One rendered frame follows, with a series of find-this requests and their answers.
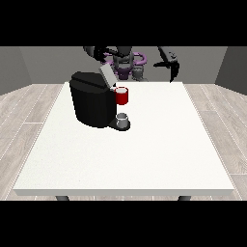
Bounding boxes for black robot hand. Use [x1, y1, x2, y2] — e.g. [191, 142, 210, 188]
[94, 46, 121, 64]
[152, 57, 181, 84]

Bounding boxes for pale grey machine lid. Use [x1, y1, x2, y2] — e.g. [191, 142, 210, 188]
[97, 63, 118, 88]

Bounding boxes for small grey coffee pod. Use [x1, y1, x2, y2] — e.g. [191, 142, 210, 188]
[132, 66, 145, 82]

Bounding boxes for red pod holder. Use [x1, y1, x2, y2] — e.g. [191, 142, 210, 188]
[114, 86, 130, 106]

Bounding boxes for black coffee machine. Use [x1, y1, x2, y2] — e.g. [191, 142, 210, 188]
[69, 70, 131, 132]

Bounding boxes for grey robot trunk purple rings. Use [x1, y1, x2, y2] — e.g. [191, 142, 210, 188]
[103, 46, 149, 81]

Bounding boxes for small grey cup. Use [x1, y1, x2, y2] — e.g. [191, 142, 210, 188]
[115, 112, 130, 129]

